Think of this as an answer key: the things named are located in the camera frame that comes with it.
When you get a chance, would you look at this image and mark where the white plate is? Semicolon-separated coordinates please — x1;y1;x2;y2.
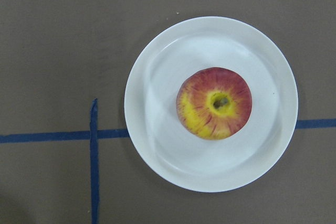
124;17;298;193

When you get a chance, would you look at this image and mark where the red yellow apple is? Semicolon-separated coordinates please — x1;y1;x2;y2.
176;67;253;140

